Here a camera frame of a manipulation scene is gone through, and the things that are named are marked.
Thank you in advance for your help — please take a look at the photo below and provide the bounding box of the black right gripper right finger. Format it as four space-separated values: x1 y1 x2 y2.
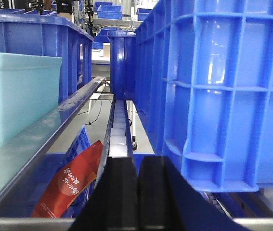
138 155 246 231

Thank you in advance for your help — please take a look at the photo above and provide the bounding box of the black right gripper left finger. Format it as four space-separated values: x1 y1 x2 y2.
69 157 138 231

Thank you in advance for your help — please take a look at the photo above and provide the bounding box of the light blue plastic bin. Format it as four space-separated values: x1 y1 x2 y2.
0 52 62 147

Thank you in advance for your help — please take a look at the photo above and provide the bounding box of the blue bin background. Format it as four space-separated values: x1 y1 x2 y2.
97 4 122 20

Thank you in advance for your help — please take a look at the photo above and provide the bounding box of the red snack packet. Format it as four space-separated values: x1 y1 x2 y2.
31 141 103 218

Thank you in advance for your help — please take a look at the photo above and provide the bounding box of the white roller track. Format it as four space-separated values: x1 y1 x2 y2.
109 100 132 157

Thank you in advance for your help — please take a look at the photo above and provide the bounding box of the blue crate lower shelf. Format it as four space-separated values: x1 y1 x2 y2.
0 126 97 218

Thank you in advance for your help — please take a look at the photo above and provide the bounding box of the large blue crate right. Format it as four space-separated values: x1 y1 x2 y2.
134 0 273 192

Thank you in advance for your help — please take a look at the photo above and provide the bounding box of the large blue crate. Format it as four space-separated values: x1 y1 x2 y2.
0 9 93 102
134 0 273 192

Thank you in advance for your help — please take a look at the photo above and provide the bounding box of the blue crate centre back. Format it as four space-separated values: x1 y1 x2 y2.
108 30 137 101

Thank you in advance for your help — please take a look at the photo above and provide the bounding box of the large blue crate left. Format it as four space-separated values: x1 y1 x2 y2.
0 9 93 102

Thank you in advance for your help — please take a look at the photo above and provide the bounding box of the black floor cable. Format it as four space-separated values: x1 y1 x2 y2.
77 99 103 126

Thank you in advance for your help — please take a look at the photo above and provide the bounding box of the stainless steel rack rail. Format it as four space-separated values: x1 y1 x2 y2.
0 77 105 204

